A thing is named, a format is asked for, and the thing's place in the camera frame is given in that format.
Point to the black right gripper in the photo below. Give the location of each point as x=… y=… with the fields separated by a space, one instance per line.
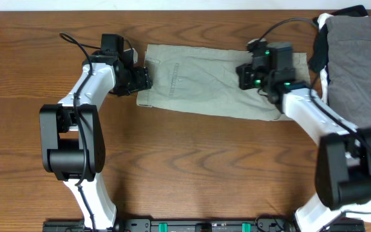
x=244 y=71

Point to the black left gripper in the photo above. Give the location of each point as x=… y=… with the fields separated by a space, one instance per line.
x=142 y=80

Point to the khaki green shorts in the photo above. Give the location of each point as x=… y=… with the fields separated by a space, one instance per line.
x=202 y=80

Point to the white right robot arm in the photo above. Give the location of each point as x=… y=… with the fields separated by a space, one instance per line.
x=342 y=201

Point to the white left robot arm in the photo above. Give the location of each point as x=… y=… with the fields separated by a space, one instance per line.
x=73 y=146

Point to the black folded garment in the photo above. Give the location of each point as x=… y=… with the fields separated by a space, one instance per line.
x=319 y=59

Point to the grey folded shorts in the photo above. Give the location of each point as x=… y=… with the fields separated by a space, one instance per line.
x=349 y=68

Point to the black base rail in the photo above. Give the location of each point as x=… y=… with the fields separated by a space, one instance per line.
x=146 y=225

